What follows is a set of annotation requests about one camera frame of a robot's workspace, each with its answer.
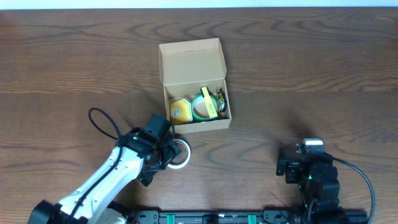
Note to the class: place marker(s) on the green tape roll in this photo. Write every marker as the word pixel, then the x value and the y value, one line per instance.
pixel 199 110

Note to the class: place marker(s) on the yellow sticky note pad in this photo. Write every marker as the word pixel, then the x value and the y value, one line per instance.
pixel 181 112

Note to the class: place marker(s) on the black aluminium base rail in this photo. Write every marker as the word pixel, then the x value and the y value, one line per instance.
pixel 271 215

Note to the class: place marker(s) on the cardboard box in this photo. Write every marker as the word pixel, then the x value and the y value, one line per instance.
pixel 186 67

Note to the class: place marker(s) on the yellow highlighter marker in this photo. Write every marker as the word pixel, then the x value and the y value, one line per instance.
pixel 210 107

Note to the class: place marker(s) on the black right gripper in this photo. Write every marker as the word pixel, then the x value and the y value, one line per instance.
pixel 292 165

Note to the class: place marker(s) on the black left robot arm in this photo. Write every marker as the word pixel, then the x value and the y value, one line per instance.
pixel 139 154

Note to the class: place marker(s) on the white tape roll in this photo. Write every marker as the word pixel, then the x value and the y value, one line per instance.
pixel 185 145

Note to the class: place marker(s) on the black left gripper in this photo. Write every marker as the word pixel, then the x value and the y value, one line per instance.
pixel 173 150

